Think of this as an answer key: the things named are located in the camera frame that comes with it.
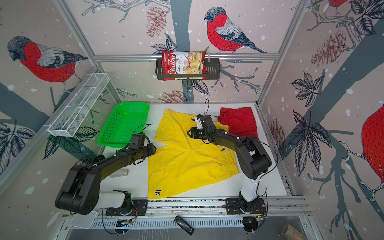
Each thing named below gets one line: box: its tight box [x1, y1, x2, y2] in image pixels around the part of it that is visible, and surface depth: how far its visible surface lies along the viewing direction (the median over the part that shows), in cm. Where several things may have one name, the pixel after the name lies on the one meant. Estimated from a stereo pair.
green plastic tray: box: [97, 102, 150, 148], surface depth 109 cm
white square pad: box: [70, 211, 97, 229], surface depth 70 cm
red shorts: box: [217, 107, 259, 137], surface depth 109 cm
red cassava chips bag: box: [162, 50, 208, 81], surface depth 90 cm
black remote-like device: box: [174, 215, 195, 236], surface depth 68 cm
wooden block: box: [281, 224, 308, 240], surface depth 65 cm
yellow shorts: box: [147, 109, 240, 200], surface depth 90 cm
